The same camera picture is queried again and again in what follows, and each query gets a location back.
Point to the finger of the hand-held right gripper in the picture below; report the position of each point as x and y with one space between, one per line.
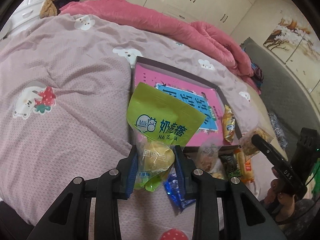
267 150

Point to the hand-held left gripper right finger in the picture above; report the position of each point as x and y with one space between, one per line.
179 172

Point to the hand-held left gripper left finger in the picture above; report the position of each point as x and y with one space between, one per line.
132 173

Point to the clear flaky snack packet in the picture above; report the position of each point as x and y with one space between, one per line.
250 147

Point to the blue snack packet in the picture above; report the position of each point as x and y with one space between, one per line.
175 190

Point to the clear pastry packet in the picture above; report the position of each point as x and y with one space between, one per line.
207 157

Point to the green and black snack packet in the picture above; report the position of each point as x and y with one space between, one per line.
231 167

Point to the yellow cartoon snack packet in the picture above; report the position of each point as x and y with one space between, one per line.
228 125

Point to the shallow box with pink bottom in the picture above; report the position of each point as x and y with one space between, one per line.
180 85

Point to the person's right forearm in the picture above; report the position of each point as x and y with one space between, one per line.
292 215

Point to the person's right hand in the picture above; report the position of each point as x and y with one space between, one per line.
276 185

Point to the grey patterned cloth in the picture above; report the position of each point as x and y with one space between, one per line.
278 130

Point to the orange and yellow snack packet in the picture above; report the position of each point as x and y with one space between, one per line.
246 167

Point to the beige bed sheet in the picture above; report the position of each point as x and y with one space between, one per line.
262 110

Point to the grey padded headboard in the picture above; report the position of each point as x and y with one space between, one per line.
280 85

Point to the colourful striped cloth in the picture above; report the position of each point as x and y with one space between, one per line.
257 77

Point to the mauve printed quilt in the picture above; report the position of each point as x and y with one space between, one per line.
75 110

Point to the pink fleece blanket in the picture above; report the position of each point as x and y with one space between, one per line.
200 32

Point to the white wardrobe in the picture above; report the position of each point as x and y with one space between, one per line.
200 0

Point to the tan knitted cloth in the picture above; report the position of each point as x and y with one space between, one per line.
48 6

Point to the white drawer cabinet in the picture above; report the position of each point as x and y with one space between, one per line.
27 10

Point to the blossom tree wall painting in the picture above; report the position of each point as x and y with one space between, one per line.
292 40

